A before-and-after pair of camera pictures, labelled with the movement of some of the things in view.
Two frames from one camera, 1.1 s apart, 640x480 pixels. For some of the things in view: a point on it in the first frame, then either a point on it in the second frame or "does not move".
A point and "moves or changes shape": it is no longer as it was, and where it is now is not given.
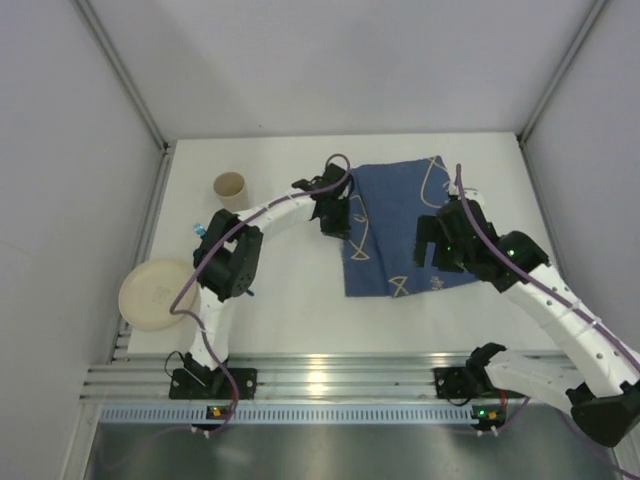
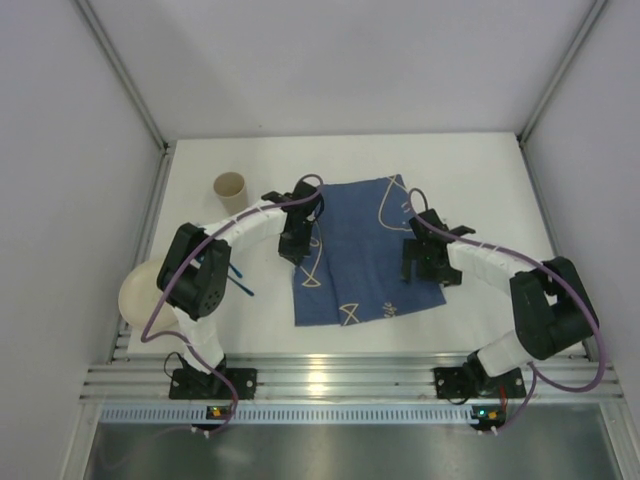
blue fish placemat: x=378 y=256 moves or changes shape
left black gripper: x=334 y=215 → x=294 y=240
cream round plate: x=149 y=289 does not move
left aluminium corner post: x=113 y=53 does not move
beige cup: x=231 y=191 does not move
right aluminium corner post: x=524 y=132 does not move
